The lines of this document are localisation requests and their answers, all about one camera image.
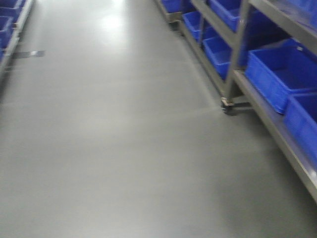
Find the blue bin lower near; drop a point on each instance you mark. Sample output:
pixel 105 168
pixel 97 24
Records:
pixel 277 73

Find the blue bin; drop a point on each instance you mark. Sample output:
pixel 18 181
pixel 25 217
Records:
pixel 219 54
pixel 192 22
pixel 301 121
pixel 277 73

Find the blue bin lower far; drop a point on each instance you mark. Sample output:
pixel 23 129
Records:
pixel 192 22

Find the left grey shelf rack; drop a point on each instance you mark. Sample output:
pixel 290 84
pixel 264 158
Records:
pixel 13 16

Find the blue bin lower nearest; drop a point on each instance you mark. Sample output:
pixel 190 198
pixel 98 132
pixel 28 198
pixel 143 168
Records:
pixel 301 121

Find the grey metal shelf rack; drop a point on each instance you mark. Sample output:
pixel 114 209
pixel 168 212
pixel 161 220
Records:
pixel 247 25

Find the blue bin lower middle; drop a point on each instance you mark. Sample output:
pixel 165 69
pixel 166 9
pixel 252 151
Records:
pixel 219 54

